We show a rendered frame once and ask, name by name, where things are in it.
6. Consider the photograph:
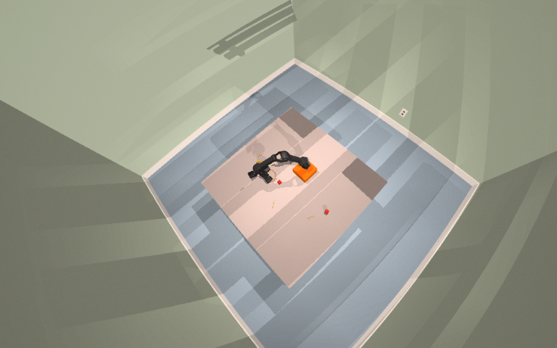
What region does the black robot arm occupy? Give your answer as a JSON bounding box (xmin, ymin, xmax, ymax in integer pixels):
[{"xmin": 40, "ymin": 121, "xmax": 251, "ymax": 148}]
[{"xmin": 248, "ymin": 151, "xmax": 310, "ymax": 178}]

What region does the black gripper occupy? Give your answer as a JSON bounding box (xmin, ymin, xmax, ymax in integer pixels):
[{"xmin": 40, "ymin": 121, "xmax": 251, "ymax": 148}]
[{"xmin": 261, "ymin": 171, "xmax": 273, "ymax": 183}]

